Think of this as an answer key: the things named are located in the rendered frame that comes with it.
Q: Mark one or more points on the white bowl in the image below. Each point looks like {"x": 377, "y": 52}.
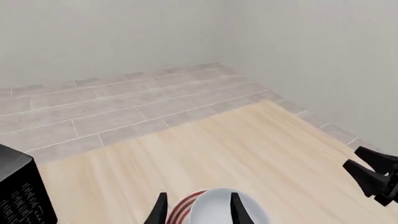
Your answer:
{"x": 211, "y": 205}

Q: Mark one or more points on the black microwave oven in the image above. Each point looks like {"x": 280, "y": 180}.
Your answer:
{"x": 18, "y": 186}

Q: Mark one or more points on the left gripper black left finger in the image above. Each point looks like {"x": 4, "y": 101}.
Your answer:
{"x": 159, "y": 213}

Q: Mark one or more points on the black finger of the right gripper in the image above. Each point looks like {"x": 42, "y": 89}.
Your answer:
{"x": 377, "y": 159}
{"x": 368, "y": 178}

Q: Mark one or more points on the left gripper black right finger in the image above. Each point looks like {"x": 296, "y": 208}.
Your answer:
{"x": 238, "y": 213}

